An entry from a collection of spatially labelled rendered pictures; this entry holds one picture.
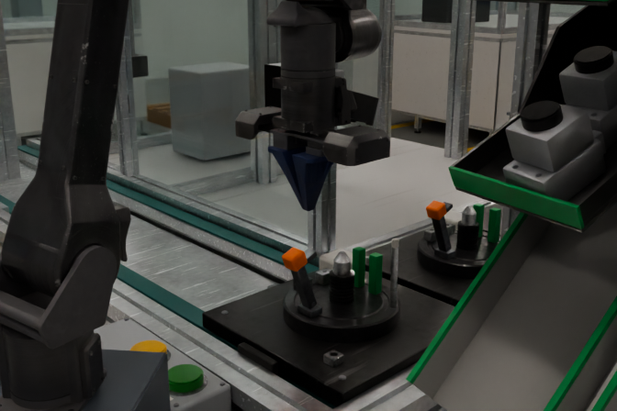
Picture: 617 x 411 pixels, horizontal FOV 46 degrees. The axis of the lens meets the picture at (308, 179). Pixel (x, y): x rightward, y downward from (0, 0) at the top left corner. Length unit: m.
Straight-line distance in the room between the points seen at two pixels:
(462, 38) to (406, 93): 4.43
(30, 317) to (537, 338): 0.42
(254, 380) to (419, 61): 5.61
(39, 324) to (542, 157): 0.38
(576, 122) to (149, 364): 0.38
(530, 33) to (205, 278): 0.64
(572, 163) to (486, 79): 5.29
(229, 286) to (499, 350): 0.52
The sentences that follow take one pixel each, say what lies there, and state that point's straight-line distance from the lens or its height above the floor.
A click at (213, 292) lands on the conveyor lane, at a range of 1.08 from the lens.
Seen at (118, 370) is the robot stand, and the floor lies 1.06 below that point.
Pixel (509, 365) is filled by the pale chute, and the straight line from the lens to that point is 0.68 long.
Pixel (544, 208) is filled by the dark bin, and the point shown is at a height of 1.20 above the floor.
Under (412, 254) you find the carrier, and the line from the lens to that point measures 1.08.
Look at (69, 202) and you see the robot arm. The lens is 0.53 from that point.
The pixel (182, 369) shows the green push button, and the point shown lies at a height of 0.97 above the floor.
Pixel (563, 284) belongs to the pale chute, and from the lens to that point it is 0.70.
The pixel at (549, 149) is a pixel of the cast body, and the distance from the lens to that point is 0.56.
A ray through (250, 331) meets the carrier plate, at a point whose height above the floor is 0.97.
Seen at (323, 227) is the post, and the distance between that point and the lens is 1.08.
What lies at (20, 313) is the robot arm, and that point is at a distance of 0.55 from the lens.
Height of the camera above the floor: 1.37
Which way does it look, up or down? 16 degrees down
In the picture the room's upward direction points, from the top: straight up
